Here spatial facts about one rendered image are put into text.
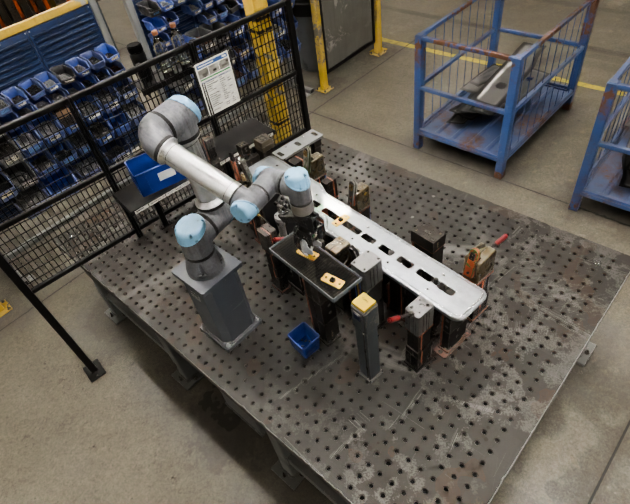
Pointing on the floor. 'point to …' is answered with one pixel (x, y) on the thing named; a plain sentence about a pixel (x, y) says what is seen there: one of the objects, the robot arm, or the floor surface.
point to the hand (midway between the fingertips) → (307, 250)
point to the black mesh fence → (125, 158)
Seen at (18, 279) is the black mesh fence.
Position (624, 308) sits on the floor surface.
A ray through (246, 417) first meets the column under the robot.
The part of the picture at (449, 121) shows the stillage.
